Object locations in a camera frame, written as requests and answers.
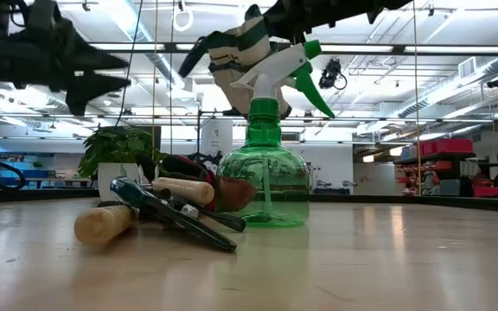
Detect background robot arms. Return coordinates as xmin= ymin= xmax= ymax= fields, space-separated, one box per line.
xmin=313 ymin=179 xmax=358 ymax=194

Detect teal black pruning shears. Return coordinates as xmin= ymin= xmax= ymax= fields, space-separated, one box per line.
xmin=109 ymin=175 xmax=247 ymax=253

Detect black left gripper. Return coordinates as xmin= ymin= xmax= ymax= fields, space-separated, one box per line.
xmin=0 ymin=0 xmax=132 ymax=117

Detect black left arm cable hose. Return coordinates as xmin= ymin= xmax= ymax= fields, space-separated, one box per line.
xmin=0 ymin=142 xmax=28 ymax=191

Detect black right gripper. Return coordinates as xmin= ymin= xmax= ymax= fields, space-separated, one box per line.
xmin=265 ymin=0 xmax=333 ymax=46

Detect black shelf rack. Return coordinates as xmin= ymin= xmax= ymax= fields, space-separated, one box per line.
xmin=393 ymin=137 xmax=477 ymax=198

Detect small wooden handled garden tool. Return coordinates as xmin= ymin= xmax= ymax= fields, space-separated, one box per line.
xmin=73 ymin=204 xmax=141 ymax=247

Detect white air vent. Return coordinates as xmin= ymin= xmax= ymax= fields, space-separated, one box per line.
xmin=458 ymin=56 xmax=478 ymax=79

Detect red storage bins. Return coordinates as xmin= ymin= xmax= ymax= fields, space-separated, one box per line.
xmin=419 ymin=137 xmax=475 ymax=156

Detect black red gardening glove pair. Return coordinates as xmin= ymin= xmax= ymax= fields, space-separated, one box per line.
xmin=135 ymin=153 xmax=259 ymax=213

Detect hand rake with wooden handle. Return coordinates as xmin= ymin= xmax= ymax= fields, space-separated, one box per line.
xmin=138 ymin=175 xmax=216 ymax=207

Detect green plant in white pot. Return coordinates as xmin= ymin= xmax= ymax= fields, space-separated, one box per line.
xmin=77 ymin=125 xmax=169 ymax=203

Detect red floor bin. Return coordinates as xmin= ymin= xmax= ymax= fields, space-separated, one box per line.
xmin=472 ymin=185 xmax=498 ymax=199

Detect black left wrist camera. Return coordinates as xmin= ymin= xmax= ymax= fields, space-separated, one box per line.
xmin=26 ymin=0 xmax=63 ymax=36

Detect white hanging ring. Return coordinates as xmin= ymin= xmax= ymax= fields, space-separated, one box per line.
xmin=172 ymin=7 xmax=195 ymax=33

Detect thin black cord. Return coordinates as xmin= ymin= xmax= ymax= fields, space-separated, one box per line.
xmin=169 ymin=0 xmax=176 ymax=155

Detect blue shelving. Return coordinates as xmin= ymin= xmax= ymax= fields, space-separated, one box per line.
xmin=0 ymin=150 xmax=60 ymax=190

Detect white sign pillar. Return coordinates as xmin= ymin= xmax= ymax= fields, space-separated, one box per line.
xmin=200 ymin=118 xmax=234 ymax=156

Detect green plastic spray bottle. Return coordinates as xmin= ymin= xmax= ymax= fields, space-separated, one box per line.
xmin=216 ymin=39 xmax=336 ymax=229

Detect black hanging cable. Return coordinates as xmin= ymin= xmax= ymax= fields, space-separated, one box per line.
xmin=114 ymin=0 xmax=145 ymax=129

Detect black ceiling camera with cable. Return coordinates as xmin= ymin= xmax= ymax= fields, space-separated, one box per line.
xmin=317 ymin=58 xmax=348 ymax=92

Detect beige green canvas gardening bag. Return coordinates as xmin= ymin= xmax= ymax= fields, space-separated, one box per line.
xmin=178 ymin=3 xmax=294 ymax=121

